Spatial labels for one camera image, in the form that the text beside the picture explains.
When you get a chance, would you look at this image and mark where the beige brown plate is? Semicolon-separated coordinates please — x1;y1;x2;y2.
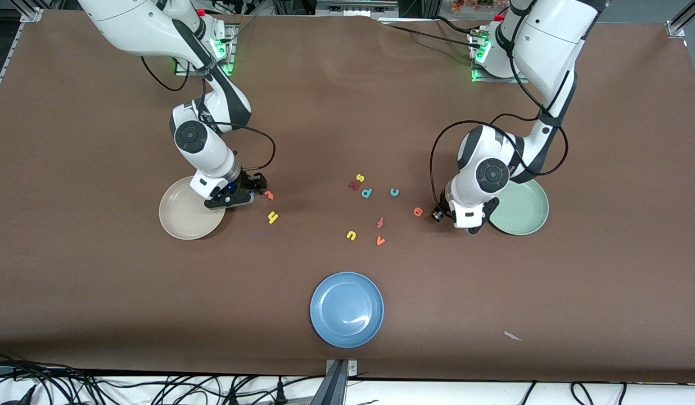
159;175;227;241

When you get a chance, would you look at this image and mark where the green plate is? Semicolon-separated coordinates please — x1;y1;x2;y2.
488;179;549;236

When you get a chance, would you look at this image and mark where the brown table cover sheet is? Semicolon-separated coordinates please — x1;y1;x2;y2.
0;10;695;383

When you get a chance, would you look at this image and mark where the blue plate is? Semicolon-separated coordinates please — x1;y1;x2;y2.
310;272;385;349

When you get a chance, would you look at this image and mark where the grey power strip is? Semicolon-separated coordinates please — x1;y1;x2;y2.
315;0;399;16

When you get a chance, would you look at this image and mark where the orange flower decoration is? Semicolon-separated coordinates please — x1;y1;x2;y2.
450;0;494;13

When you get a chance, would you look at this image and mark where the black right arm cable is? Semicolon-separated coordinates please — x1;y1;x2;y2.
141;56;277;170

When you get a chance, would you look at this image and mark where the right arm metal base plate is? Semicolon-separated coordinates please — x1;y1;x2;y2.
175;24;237;77

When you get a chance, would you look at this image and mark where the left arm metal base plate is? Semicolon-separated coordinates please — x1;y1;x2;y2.
470;29;529;84

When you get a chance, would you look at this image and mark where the black base cable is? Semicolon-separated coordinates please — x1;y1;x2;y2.
432;16;479;35
388;24;476;48

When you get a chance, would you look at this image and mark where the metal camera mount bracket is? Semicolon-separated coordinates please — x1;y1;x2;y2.
311;358;358;405

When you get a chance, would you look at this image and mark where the aluminium side rail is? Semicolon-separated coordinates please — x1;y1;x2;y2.
0;21;23;113

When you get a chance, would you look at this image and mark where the aluminium frame profile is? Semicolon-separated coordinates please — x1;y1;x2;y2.
665;0;695;38

